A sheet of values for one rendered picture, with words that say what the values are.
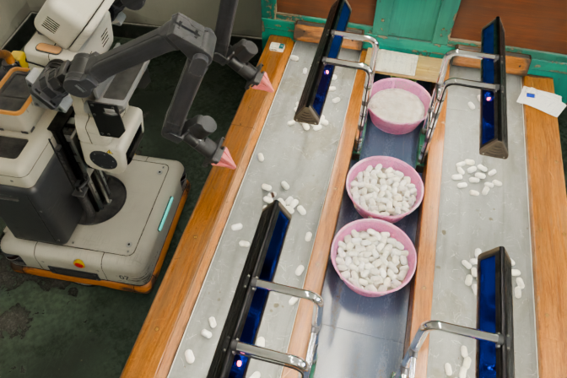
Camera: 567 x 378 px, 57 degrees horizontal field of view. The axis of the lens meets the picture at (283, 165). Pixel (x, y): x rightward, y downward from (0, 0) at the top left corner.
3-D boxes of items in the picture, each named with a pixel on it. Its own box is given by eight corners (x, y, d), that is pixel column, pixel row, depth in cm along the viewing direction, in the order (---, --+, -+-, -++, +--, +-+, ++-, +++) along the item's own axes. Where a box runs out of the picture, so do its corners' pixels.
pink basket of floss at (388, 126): (386, 149, 204) (391, 132, 197) (349, 107, 219) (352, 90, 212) (440, 126, 212) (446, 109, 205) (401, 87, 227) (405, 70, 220)
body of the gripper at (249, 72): (265, 65, 197) (250, 52, 194) (257, 83, 191) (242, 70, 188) (255, 73, 201) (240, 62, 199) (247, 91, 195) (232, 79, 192)
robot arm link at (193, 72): (197, 24, 134) (190, 54, 129) (218, 31, 136) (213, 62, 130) (164, 115, 169) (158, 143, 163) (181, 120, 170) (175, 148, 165)
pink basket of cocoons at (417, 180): (352, 236, 179) (354, 220, 172) (337, 175, 196) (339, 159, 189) (428, 228, 181) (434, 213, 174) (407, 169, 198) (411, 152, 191)
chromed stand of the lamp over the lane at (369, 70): (310, 152, 203) (315, 61, 169) (321, 116, 216) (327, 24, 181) (359, 161, 200) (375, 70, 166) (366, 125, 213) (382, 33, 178)
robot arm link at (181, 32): (188, -1, 128) (180, 29, 122) (221, 36, 137) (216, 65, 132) (67, 57, 149) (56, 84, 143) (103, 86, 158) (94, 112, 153)
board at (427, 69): (362, 71, 220) (363, 68, 219) (367, 49, 230) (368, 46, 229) (442, 83, 215) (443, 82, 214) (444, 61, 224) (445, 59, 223)
